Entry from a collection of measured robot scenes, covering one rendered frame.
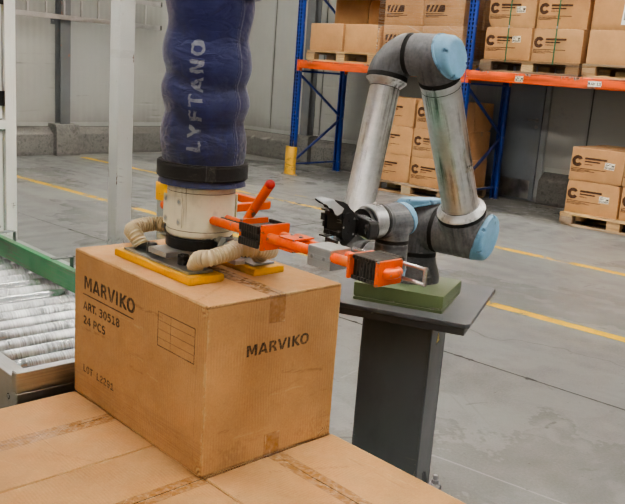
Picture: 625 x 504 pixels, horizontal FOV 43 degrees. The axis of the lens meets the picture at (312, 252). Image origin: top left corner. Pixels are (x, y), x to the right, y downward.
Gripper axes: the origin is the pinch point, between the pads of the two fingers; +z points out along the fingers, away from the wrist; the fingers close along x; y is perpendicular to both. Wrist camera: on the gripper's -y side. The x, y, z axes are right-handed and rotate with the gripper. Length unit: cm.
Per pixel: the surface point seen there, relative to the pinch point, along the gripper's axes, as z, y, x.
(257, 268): 8.1, 10.8, -11.2
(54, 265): -8, 153, -44
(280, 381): 12.0, -4.6, -34.6
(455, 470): -108, 24, -107
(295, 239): 16.2, -10.9, 1.3
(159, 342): 33.8, 13.7, -26.5
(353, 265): 16.9, -29.3, -0.3
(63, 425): 46, 37, -53
